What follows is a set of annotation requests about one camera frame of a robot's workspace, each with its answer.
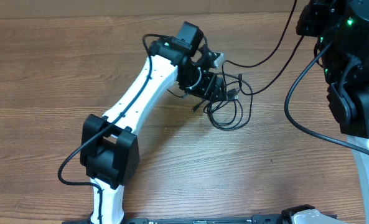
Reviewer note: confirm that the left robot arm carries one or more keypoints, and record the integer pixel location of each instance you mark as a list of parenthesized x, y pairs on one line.
[(110, 149)]

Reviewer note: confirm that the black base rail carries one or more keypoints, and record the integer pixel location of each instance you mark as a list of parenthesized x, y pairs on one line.
[(296, 215)]

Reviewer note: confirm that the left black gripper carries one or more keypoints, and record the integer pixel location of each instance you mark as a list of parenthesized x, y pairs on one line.
[(211, 89)]

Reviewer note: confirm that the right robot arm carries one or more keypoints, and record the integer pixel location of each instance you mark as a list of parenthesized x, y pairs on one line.
[(342, 50)]

